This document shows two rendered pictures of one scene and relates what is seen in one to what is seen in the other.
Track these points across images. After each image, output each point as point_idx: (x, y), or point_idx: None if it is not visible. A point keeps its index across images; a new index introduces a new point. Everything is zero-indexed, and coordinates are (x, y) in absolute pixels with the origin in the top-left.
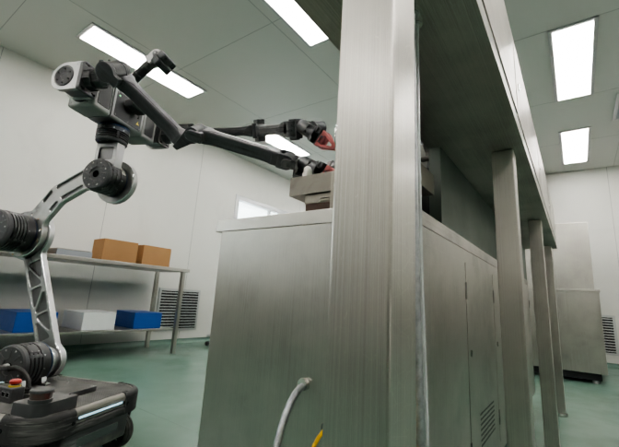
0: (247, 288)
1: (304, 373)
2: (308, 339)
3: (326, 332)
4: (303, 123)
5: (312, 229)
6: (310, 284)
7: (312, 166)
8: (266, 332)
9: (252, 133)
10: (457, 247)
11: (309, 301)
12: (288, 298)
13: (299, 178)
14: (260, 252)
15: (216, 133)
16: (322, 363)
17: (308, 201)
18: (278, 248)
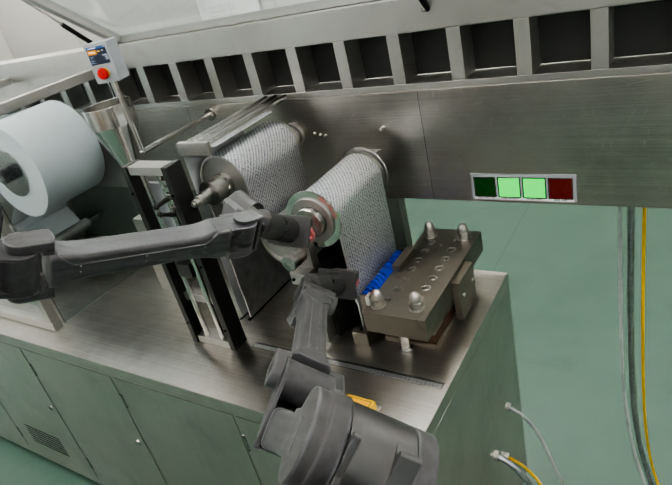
0: (456, 465)
1: (493, 450)
2: (491, 428)
3: (496, 407)
4: (278, 219)
5: (479, 349)
6: (486, 391)
7: (340, 283)
8: (474, 468)
9: (21, 285)
10: None
11: (487, 404)
12: (479, 421)
13: (431, 313)
14: (456, 420)
15: (321, 350)
16: (498, 428)
17: (436, 329)
18: (466, 395)
